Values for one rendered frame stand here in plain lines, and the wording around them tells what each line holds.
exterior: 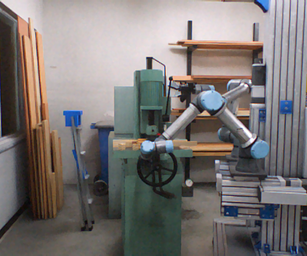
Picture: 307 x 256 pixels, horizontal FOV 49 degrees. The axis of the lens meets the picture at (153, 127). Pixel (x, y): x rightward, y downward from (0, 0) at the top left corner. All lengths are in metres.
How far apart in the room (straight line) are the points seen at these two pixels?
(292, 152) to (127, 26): 3.28
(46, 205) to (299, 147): 2.56
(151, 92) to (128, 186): 0.73
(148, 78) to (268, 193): 1.18
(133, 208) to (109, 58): 2.84
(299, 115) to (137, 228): 1.42
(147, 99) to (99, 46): 2.53
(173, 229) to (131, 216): 0.34
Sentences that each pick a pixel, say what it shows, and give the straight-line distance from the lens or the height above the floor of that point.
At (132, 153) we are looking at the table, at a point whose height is 0.88.
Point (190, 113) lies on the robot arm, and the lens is 2.09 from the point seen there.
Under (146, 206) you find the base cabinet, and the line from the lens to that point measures 2.59.
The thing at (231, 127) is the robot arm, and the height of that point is 1.12.
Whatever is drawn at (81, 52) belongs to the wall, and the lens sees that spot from 4.98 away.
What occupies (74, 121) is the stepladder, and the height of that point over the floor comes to 1.06.
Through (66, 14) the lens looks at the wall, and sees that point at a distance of 5.10.
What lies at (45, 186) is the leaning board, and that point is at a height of 0.36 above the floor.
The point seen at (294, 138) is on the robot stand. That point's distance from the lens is 2.45.
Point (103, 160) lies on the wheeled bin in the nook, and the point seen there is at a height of 0.47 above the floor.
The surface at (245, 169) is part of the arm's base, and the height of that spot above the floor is 0.84.
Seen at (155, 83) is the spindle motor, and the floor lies 1.40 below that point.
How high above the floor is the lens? 1.29
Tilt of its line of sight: 5 degrees down
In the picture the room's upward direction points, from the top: straight up
